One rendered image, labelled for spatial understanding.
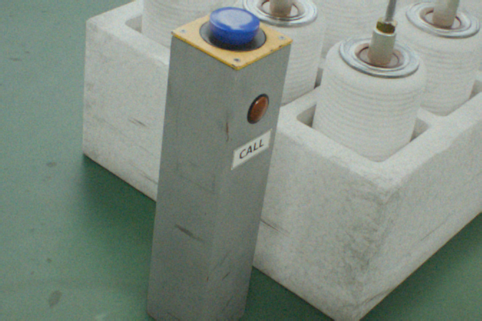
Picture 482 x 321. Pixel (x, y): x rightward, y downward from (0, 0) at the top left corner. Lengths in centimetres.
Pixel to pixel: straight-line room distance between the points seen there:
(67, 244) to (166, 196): 21
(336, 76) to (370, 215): 13
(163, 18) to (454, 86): 30
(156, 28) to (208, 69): 28
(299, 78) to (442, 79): 14
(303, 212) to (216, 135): 19
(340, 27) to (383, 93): 17
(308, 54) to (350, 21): 9
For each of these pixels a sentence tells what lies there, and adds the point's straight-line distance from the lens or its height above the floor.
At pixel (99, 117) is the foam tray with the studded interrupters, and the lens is 109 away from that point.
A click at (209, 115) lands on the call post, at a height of 26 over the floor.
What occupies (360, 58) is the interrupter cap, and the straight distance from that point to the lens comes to 89.
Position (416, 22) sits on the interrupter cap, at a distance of 97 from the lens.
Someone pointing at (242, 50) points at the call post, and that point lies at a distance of 74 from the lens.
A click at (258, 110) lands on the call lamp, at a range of 77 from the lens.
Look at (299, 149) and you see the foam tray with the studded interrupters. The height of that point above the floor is 17.
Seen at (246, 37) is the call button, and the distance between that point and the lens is 74.
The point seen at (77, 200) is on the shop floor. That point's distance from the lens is 107.
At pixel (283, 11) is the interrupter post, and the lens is 94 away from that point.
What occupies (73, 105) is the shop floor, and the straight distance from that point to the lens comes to 123.
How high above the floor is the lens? 68
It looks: 36 degrees down
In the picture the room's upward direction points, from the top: 9 degrees clockwise
